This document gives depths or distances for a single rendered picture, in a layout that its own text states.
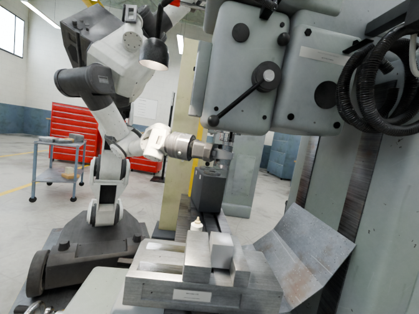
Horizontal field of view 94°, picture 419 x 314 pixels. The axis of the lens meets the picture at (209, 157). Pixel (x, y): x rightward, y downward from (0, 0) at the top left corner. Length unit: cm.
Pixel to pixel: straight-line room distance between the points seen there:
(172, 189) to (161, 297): 198
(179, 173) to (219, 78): 194
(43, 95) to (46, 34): 254
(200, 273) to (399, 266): 47
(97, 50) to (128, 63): 10
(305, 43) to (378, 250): 53
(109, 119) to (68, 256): 73
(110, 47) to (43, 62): 1097
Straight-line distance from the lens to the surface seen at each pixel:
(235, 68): 54
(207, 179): 96
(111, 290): 89
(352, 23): 70
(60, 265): 127
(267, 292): 54
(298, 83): 57
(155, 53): 53
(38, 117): 1176
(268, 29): 60
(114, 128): 86
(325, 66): 62
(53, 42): 1185
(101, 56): 88
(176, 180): 241
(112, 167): 119
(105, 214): 138
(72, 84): 82
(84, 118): 579
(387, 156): 65
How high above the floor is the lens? 129
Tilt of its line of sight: 7 degrees down
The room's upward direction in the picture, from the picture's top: 9 degrees clockwise
